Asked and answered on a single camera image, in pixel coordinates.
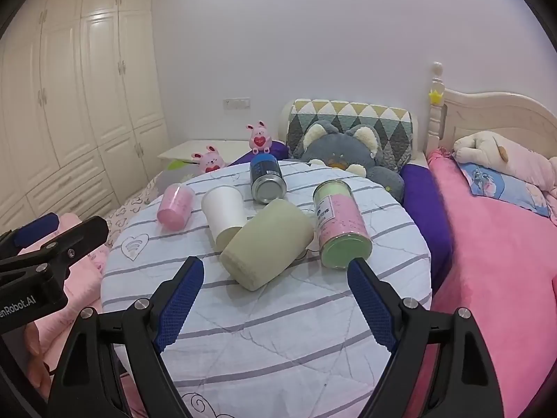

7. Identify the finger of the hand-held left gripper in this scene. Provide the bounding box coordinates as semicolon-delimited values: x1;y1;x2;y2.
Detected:
0;215;110;286
0;212;61;257

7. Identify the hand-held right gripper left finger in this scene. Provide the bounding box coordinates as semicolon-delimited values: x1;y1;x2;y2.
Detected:
47;256;205;418

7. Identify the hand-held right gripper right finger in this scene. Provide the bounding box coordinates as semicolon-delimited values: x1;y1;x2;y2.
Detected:
347;257;505;418

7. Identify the beige cup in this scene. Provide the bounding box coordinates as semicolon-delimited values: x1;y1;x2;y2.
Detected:
220;198;315;292

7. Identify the pink cup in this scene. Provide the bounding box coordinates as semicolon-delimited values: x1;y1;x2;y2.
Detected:
157;183;196;231

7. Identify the white cup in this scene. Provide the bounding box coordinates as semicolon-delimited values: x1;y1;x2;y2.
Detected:
201;185;246;252

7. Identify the light pink cloth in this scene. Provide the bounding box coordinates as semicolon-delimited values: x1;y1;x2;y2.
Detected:
26;212;114;401

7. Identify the heart print sheet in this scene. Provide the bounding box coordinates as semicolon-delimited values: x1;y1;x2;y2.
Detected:
104;174;168;245

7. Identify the pink and green canister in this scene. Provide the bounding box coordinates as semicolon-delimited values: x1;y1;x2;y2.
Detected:
313;179;374;269

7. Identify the pink blanket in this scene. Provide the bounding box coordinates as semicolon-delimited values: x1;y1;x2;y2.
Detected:
413;148;557;418

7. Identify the cream wardrobe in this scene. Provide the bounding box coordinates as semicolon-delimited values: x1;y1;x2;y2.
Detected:
0;0;170;236

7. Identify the white nightstand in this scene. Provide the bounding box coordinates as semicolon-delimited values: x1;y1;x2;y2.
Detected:
157;139;253;166

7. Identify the pink bunny toy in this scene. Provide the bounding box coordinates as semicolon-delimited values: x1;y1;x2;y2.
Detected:
247;120;274;154
191;145;226;175

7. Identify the blue metal can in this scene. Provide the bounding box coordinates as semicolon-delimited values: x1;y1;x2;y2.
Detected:
250;154;287;204

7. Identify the grey cat plush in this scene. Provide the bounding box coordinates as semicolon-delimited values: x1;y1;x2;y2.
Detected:
300;121;405;203

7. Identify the blue cartoon pillow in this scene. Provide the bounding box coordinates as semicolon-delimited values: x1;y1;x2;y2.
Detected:
459;162;551;217

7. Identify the white and pink plush toy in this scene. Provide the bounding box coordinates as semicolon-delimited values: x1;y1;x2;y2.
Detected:
453;131;557;227

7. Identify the triangle patterned cushion cover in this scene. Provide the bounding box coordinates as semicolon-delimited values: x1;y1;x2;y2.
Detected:
287;99;413;172

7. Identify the cream bed headboard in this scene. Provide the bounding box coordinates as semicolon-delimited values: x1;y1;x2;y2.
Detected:
424;62;557;160

